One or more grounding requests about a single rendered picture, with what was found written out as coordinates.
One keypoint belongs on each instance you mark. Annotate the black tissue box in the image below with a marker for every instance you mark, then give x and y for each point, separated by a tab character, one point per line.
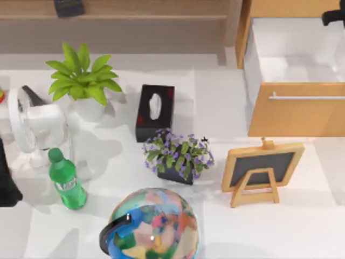
155	113

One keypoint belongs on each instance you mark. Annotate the purple flowers in black pot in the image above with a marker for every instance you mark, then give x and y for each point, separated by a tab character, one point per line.
179	159

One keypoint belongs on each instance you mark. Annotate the wooden framed blackboard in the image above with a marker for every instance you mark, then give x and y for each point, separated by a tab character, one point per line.
260	170

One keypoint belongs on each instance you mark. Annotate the colourful globe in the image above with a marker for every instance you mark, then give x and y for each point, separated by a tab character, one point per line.
159	226

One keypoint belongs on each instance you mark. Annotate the green plant in white pot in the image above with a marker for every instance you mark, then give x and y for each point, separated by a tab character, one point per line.
81	81

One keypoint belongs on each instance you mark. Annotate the green plastic bottle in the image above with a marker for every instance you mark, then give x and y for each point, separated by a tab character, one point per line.
68	181

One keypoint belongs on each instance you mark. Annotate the wooden open shelf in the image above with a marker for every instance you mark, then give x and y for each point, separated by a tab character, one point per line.
113	27

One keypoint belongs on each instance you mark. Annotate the pale wooden drawer front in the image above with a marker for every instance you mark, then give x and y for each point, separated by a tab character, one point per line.
296	116

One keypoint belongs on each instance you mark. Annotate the white desk fan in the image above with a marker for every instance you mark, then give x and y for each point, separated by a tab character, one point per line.
32	124

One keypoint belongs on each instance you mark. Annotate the open white drawer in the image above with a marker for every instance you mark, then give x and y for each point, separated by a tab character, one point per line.
293	54

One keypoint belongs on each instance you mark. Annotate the wooden cupboard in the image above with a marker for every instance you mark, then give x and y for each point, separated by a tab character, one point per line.
269	8

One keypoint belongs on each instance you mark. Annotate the dark book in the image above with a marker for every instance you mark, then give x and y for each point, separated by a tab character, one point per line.
69	7

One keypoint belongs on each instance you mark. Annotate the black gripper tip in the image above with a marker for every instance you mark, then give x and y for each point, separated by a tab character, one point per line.
6	178

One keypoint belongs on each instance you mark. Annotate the red and yellow object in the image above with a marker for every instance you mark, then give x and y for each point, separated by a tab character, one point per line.
1	95

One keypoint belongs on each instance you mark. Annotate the black object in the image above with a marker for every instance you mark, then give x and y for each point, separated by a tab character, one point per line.
333	16

